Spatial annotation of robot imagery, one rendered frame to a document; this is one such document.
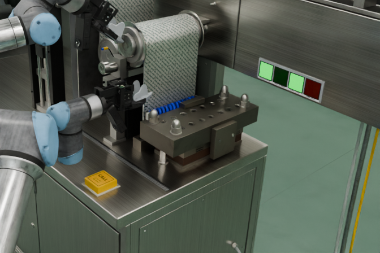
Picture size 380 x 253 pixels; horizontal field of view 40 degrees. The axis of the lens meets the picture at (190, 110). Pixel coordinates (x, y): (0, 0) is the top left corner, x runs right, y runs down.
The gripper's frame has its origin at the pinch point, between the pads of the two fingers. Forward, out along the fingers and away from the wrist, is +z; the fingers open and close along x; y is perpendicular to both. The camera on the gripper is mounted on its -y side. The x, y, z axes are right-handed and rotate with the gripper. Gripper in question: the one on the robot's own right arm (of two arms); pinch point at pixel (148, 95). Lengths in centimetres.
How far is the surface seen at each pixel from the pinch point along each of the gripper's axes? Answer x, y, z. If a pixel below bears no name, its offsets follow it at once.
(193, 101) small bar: -6.3, -4.3, 14.9
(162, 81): -0.3, 3.7, 5.6
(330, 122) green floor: 60, -109, 236
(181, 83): -0.2, 0.5, 14.7
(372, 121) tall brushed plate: -62, 7, 30
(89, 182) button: -9.0, -16.9, -29.4
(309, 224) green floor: -3, -109, 116
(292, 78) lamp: -34.4, 10.5, 29.4
